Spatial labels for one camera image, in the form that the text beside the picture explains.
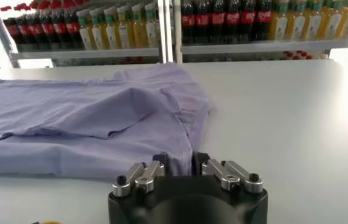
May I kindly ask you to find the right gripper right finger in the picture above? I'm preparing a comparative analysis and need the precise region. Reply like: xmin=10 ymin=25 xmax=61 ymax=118
xmin=191 ymin=151 xmax=265 ymax=195

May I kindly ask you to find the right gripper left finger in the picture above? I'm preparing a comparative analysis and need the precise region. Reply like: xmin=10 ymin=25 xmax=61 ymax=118
xmin=111 ymin=151 xmax=171 ymax=198

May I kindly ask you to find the purple t-shirt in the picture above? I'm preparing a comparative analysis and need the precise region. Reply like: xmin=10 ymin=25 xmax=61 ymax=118
xmin=0 ymin=63 xmax=213 ymax=179

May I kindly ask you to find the grey metal shelf unit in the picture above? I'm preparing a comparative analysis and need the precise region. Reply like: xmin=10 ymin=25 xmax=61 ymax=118
xmin=170 ymin=0 xmax=348 ymax=64
xmin=0 ymin=0 xmax=175 ymax=68

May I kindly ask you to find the cola bottle red cap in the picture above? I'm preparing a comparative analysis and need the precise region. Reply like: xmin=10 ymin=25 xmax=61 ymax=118
xmin=224 ymin=0 xmax=242 ymax=42
xmin=181 ymin=0 xmax=197 ymax=43
xmin=64 ymin=1 xmax=82 ymax=49
xmin=240 ymin=0 xmax=258 ymax=42
xmin=16 ymin=13 xmax=30 ymax=51
xmin=195 ymin=0 xmax=211 ymax=43
xmin=256 ymin=0 xmax=274 ymax=41
xmin=52 ymin=2 xmax=68 ymax=49
xmin=209 ymin=0 xmax=226 ymax=43
xmin=40 ymin=5 xmax=55 ymax=49
xmin=3 ymin=16 xmax=19 ymax=51
xmin=27 ymin=10 xmax=43 ymax=50

